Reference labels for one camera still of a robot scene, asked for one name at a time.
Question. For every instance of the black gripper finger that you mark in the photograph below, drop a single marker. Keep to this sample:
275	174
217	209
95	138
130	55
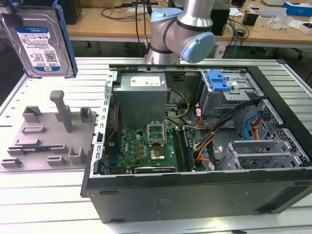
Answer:
11	20

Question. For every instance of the hard disk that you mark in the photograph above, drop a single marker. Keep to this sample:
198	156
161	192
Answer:
39	44

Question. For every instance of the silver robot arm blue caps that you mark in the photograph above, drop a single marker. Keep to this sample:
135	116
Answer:
190	14

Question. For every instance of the metal disk bay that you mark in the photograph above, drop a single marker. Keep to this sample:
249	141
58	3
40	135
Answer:
296	159

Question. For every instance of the black computer tower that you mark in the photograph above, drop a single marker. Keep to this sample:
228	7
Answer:
73	12

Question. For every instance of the wooden desk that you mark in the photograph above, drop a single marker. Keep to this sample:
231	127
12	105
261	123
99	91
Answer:
109	26

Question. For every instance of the grey parts rack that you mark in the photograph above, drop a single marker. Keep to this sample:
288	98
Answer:
48	139

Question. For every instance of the green RAM stick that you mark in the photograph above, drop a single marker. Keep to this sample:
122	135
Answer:
36	148

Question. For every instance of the black case fan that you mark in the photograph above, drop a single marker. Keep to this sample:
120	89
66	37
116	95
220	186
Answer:
119	122

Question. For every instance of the grey power supply unit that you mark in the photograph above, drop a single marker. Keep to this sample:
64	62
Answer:
141	104

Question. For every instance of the green motherboard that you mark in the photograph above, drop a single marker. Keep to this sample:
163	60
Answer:
131	146

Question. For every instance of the black graphics card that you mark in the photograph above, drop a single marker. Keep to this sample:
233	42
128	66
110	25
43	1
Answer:
156	169

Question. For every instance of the black RAM slot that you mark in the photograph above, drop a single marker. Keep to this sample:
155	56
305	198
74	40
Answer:
189	151
177	148

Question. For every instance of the blue plastic latch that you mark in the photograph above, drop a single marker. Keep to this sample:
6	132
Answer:
217	80

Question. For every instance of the grey metal drive cage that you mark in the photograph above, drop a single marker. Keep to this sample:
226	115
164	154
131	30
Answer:
219	104

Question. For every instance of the black open PC case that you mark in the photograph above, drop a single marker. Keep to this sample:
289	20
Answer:
195	195

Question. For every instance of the blue cardboard box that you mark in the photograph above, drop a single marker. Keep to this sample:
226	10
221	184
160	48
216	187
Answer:
297	8

